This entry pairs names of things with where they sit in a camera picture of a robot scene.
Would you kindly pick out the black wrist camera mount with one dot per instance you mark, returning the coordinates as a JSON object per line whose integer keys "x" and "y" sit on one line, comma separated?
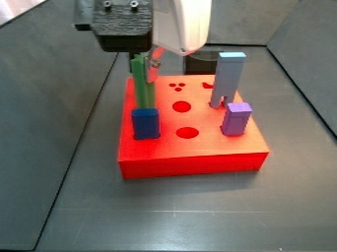
{"x": 119, "y": 22}

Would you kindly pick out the red peg board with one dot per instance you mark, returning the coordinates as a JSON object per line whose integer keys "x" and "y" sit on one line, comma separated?
{"x": 191, "y": 146}

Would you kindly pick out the light blue arch peg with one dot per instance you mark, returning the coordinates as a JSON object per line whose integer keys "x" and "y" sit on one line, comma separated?
{"x": 226, "y": 78}

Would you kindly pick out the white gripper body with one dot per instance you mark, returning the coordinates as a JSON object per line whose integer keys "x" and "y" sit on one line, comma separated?
{"x": 180, "y": 24}

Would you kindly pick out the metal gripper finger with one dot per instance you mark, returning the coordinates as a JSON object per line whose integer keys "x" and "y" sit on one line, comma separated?
{"x": 152, "y": 63}
{"x": 132, "y": 56}

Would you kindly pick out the purple square peg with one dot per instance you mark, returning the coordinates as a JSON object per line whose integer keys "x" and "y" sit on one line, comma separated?
{"x": 235, "y": 118}

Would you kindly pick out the green star-shaped peg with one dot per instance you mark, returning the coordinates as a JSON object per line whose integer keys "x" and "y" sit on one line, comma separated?
{"x": 143, "y": 89}

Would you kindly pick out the black curved holder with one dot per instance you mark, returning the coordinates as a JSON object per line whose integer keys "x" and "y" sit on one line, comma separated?
{"x": 200, "y": 63}

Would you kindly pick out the dark blue hexagonal peg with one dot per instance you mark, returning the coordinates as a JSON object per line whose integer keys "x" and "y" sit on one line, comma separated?
{"x": 144, "y": 119}

